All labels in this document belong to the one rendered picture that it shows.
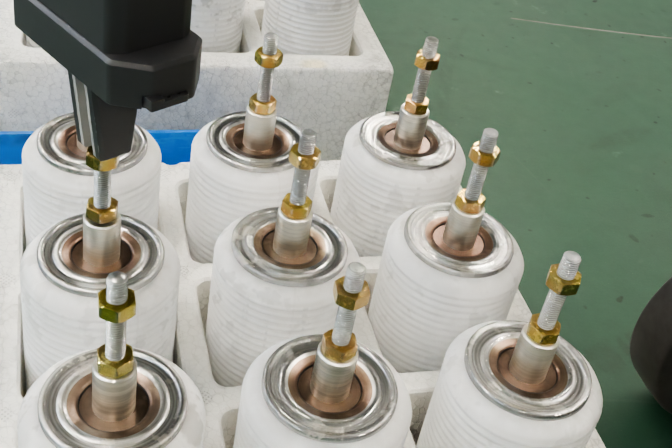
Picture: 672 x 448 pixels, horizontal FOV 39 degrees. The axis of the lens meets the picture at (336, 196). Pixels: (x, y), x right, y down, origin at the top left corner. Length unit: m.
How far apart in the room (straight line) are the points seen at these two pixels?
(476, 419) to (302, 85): 0.50
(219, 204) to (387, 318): 0.15
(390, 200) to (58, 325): 0.27
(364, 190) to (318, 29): 0.29
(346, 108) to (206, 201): 0.33
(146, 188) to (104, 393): 0.22
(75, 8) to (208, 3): 0.47
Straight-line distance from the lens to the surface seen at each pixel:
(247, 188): 0.68
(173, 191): 0.77
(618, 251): 1.14
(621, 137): 1.36
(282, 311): 0.60
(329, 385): 0.52
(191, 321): 0.66
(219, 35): 0.97
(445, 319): 0.64
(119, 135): 0.54
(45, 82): 0.95
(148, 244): 0.61
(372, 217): 0.73
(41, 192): 0.68
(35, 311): 0.60
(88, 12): 0.47
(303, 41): 0.98
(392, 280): 0.65
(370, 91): 0.99
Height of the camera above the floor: 0.65
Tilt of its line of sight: 36 degrees down
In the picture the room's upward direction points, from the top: 11 degrees clockwise
